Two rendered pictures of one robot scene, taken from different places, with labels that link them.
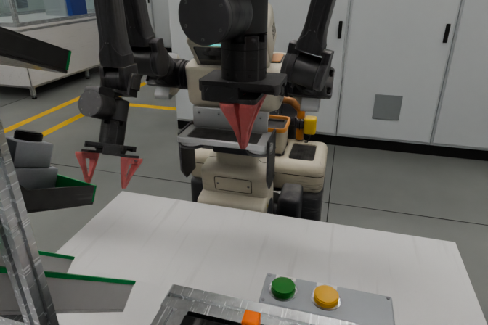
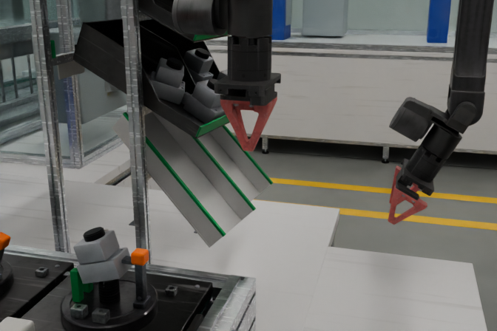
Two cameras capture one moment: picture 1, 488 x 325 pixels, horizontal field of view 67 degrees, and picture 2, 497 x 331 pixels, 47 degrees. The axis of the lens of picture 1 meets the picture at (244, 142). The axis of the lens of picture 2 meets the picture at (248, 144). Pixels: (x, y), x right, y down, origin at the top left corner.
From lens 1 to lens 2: 87 cm
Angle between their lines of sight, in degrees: 83
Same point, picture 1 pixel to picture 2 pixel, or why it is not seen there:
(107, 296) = (197, 219)
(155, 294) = (294, 311)
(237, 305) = (226, 315)
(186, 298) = (239, 288)
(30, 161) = (200, 97)
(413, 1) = not seen: outside the picture
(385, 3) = not seen: outside the picture
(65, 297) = (169, 186)
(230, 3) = (177, 4)
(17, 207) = (134, 98)
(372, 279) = not seen: outside the picture
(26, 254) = (135, 128)
